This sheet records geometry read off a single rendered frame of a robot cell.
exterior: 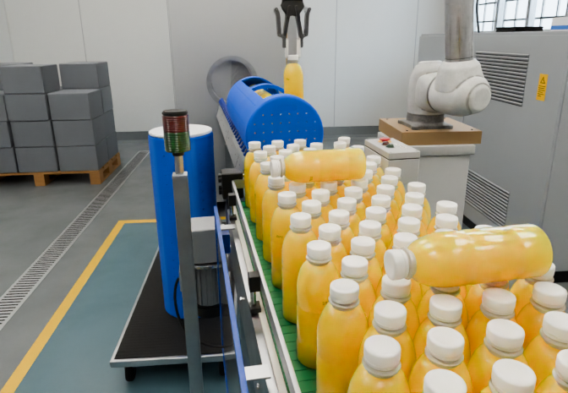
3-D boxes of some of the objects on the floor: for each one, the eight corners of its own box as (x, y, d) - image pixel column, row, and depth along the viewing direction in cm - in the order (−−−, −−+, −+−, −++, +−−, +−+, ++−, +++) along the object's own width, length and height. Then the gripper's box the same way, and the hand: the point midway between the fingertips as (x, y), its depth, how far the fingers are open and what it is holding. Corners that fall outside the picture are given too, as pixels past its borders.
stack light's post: (211, 491, 152) (188, 171, 120) (211, 503, 148) (188, 175, 116) (199, 493, 151) (172, 171, 119) (199, 504, 148) (171, 176, 115)
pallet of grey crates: (120, 164, 551) (108, 61, 516) (101, 184, 475) (84, 65, 440) (16, 166, 542) (-3, 62, 507) (-21, 188, 466) (-47, 67, 431)
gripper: (312, -11, 167) (312, 57, 174) (266, -11, 164) (268, 57, 171) (318, -14, 160) (317, 57, 167) (270, -14, 157) (271, 58, 164)
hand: (292, 48), depth 168 cm, fingers closed on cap, 4 cm apart
